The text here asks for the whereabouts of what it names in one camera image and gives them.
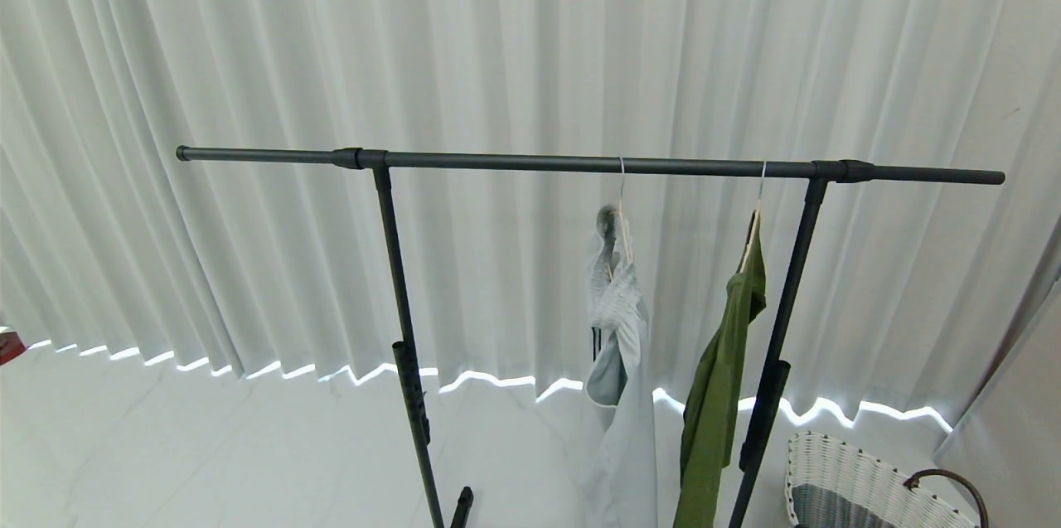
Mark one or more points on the pink clothes hanger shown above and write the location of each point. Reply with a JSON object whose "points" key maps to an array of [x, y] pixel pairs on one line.
{"points": [[758, 196], [621, 180]]}

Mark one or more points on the green garment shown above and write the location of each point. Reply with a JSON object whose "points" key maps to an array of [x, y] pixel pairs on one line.
{"points": [[717, 395]]}

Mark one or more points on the black clothes rack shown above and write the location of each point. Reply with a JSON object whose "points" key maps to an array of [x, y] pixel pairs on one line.
{"points": [[580, 164]]}

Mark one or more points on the white laundry basket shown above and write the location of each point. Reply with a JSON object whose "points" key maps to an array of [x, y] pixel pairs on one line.
{"points": [[845, 470]]}

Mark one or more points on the white curtain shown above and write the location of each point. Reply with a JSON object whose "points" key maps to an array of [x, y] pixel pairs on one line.
{"points": [[497, 39]]}

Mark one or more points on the red object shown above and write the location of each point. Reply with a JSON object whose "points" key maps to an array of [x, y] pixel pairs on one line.
{"points": [[10, 346]]}

